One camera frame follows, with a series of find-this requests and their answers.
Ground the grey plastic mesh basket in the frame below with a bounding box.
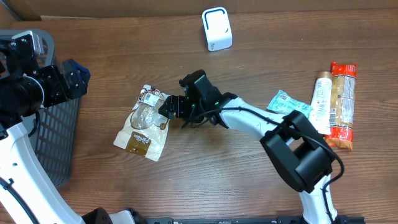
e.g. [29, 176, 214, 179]
[1, 29, 90, 187]

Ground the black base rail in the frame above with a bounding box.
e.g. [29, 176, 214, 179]
[136, 216, 366, 224]

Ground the brown clear snack bag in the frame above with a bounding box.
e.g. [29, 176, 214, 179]
[113, 85, 169, 161]

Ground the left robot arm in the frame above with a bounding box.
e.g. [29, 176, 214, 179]
[1, 30, 139, 223]

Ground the mint green wipes packet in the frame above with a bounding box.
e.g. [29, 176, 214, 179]
[267, 90, 313, 118]

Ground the white barcode scanner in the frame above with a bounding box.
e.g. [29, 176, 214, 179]
[201, 7, 233, 52]

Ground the orange spaghetti packet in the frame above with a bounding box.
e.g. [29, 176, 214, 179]
[325, 62, 357, 151]

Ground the white tube with gold cap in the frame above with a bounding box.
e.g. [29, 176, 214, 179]
[308, 72, 332, 135]

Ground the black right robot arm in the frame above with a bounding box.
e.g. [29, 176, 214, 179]
[159, 70, 340, 223]

